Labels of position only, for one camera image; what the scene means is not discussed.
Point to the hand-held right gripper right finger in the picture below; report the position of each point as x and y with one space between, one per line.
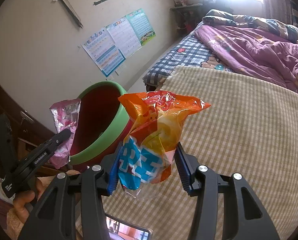
182 172

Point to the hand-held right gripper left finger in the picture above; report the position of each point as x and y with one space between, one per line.
113 182

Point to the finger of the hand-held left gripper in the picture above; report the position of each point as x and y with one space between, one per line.
61 137

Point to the pink foil wrapper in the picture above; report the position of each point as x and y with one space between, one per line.
64 120

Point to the red bin with green rim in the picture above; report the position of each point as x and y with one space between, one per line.
96 120

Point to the orange snack bag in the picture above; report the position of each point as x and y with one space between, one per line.
158 130

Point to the person's left hand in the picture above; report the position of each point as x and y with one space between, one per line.
21 202

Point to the dark brown wooden door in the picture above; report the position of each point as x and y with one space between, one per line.
4 97

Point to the smartphone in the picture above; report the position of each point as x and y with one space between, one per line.
129 231

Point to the beige striped table cloth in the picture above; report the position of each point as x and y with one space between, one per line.
238 135

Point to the plaid cartoon bed sheet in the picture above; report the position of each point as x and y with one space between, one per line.
173 60

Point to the purple quilt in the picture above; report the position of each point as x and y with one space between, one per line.
258 52

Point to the red bucket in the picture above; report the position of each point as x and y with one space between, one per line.
190 26

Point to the blue patchwork quilt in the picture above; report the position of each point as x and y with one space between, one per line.
243 20

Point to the dark wooden desk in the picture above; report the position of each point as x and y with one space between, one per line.
186 6

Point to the small boxes on desk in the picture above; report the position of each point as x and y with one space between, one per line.
181 2

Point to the blue bordered wall poster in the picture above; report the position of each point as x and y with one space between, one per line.
104 52

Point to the white chart wall poster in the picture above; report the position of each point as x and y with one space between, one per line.
124 36

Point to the long folded wall bracket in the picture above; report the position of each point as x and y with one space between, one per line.
69 10

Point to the green bordered wall poster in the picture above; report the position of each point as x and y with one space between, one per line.
141 26

